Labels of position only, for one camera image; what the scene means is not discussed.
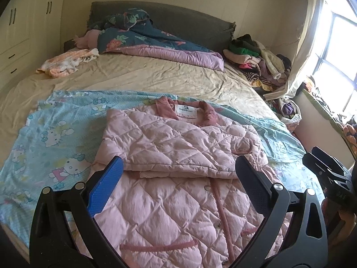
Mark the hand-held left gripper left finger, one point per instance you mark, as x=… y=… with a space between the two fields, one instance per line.
x=104 y=185

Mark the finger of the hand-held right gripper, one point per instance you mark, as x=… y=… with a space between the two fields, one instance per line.
x=326 y=159
x=315 y=167

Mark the bed with beige sheet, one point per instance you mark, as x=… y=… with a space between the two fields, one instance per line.
x=167 y=78

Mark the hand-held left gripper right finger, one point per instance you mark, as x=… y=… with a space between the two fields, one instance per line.
x=252 y=185

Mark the basket of clothes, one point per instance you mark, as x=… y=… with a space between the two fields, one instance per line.
x=288 y=110

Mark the dark grey headboard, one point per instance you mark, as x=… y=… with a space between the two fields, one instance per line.
x=181 y=19

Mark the pink quilted jacket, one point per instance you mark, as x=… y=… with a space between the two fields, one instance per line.
x=167 y=145

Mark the pile of mixed clothes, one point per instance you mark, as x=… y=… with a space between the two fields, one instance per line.
x=256 y=58

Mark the clothes on windowsill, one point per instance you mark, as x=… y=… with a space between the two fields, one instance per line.
x=348 y=128

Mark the pink cloth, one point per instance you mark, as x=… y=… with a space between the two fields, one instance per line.
x=88 y=39

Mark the orange and white garment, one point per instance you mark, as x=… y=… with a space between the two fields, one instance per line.
x=67 y=62

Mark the window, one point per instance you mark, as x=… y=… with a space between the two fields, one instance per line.
x=341 y=50

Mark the blue cartoon print sheet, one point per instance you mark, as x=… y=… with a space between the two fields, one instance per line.
x=55 y=122

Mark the dark floral quilt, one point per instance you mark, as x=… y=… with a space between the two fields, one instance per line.
x=145 y=36

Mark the cream curtain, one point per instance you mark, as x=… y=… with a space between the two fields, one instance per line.
x=304 y=39

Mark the cream wardrobe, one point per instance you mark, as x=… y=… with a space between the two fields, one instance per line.
x=25 y=19

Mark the green windowsill cushion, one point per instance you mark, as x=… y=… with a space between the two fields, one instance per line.
x=318 y=104

